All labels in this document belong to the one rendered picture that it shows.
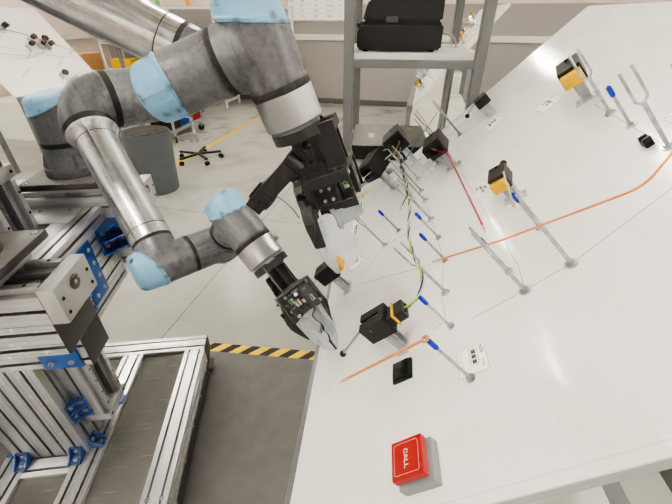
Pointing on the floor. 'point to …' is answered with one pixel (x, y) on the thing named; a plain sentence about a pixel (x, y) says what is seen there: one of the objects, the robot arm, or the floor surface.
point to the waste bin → (152, 155)
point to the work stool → (197, 142)
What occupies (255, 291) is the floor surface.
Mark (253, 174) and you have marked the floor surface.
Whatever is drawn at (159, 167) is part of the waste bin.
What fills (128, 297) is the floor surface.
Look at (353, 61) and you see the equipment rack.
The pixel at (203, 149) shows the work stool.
